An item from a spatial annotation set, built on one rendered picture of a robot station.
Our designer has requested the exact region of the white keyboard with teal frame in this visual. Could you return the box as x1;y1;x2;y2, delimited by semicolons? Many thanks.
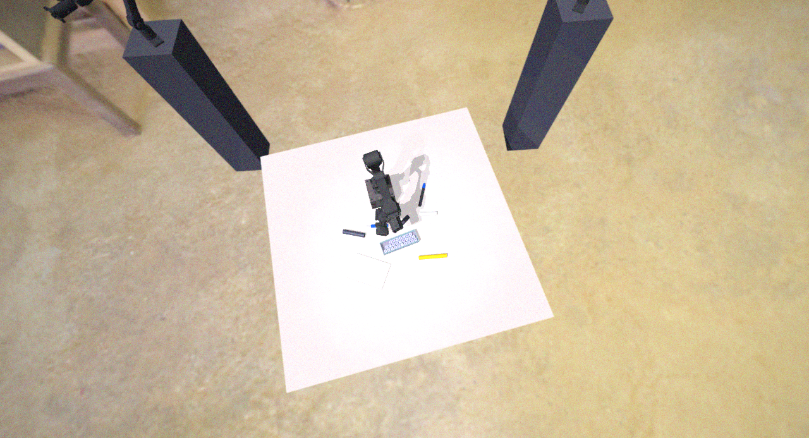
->
380;230;419;255

